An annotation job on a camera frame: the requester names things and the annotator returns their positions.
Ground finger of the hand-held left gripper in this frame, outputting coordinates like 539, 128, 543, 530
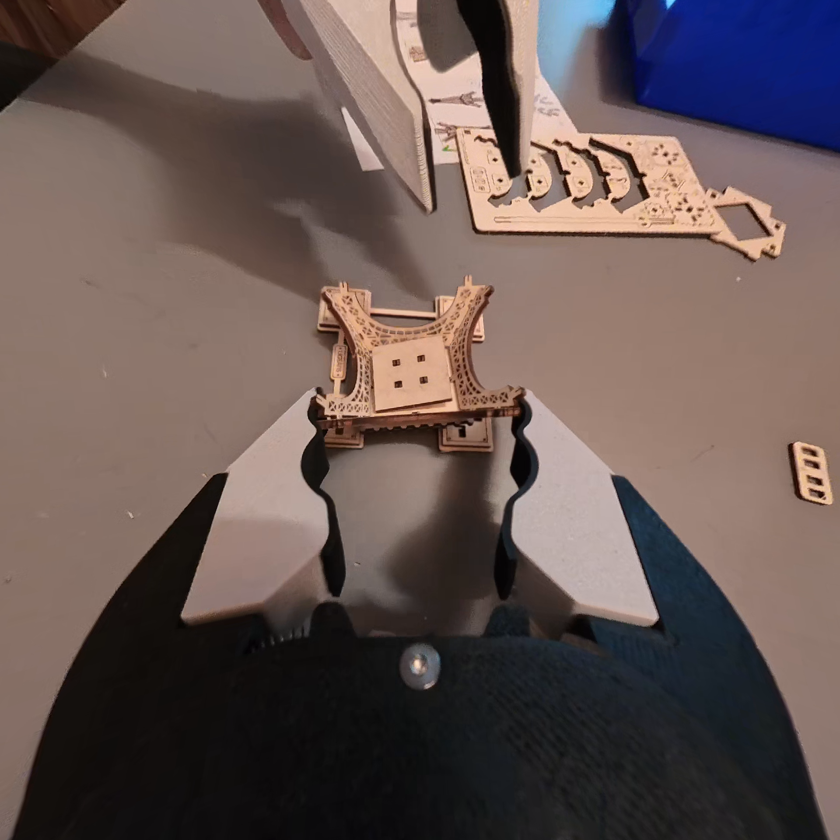
415, 0, 544, 179
282, 0, 438, 214

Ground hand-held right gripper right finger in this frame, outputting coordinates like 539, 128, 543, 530
497, 387, 660, 641

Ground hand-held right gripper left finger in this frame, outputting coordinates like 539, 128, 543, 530
180, 387, 347, 634

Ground wooden puzzle sheet with arches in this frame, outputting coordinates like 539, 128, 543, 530
455, 128, 723, 235

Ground wooden tower model section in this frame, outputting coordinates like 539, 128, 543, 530
308, 276, 527, 434

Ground person's left hand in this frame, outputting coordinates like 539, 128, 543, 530
258, 0, 314, 61

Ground printed instruction paper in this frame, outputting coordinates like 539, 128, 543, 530
341, 0, 578, 173

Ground blue plastic container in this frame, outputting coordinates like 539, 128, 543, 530
613, 0, 840, 156

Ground small wooden ladder piece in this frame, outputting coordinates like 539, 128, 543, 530
789, 441, 834, 506

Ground wooden sheet with diamond cutout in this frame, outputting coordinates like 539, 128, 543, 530
709, 185, 787, 261

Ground black chair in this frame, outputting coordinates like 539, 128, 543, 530
0, 39, 58, 114

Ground wooden four-foot base frame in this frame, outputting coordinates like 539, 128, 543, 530
317, 285, 494, 455

